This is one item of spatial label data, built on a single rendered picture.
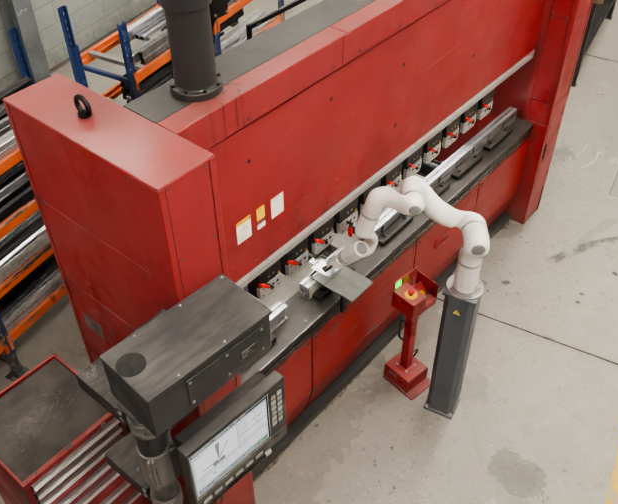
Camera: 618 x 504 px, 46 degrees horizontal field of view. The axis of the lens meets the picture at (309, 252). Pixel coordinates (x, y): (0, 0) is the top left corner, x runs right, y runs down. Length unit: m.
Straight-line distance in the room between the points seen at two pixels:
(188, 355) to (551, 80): 3.56
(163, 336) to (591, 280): 3.80
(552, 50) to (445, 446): 2.58
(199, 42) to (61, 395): 1.74
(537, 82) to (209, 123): 3.04
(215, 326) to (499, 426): 2.57
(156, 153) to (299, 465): 2.35
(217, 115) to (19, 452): 1.67
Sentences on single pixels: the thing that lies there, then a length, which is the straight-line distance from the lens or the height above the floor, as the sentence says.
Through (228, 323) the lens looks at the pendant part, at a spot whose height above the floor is 1.95.
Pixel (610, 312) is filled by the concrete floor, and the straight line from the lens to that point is 5.38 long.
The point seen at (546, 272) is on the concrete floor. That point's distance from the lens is 5.52.
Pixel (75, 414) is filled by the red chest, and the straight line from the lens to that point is 3.46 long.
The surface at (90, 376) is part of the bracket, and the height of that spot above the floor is 1.70.
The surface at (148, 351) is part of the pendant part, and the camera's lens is 2.31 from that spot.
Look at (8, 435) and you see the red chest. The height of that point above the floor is 0.98.
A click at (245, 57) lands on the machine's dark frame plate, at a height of 2.30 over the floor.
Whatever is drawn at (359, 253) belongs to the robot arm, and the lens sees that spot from 3.56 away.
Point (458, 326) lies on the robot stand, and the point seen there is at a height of 0.79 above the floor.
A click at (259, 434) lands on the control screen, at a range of 2.76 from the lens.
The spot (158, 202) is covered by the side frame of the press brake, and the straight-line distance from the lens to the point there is 2.34.
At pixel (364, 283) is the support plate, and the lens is 3.79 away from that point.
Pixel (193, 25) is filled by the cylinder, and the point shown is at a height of 2.58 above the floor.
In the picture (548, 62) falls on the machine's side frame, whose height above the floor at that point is 1.34.
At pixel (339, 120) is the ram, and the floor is 1.88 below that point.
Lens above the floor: 3.69
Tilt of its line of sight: 43 degrees down
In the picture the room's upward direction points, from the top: 1 degrees counter-clockwise
